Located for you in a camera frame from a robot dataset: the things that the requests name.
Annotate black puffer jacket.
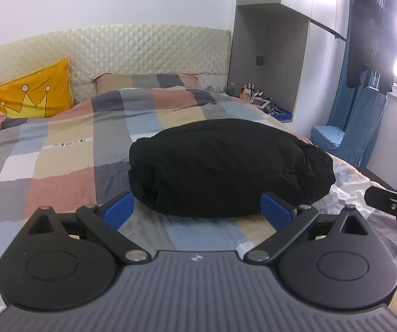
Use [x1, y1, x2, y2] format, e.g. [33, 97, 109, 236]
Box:
[128, 118, 336, 218]

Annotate yellow crown pillow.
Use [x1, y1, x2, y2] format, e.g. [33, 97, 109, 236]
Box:
[0, 57, 73, 118]

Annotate white tablet device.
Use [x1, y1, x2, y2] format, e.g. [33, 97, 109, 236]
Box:
[250, 97, 271, 110]

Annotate hanging black garment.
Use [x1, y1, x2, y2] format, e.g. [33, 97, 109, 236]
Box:
[346, 0, 397, 94]

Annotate plaid pillow at headboard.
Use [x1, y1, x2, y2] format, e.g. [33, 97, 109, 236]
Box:
[94, 73, 199, 95]

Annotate cream quilted headboard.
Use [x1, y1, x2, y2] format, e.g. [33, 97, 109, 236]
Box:
[0, 24, 231, 102]

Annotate blue curtain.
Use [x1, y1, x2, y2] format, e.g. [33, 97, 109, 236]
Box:
[327, 0, 390, 167]

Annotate dark wall switch right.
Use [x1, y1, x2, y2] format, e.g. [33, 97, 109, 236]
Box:
[255, 56, 265, 66]

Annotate grey wall cabinet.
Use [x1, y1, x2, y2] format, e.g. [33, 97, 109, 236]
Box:
[228, 0, 350, 130]

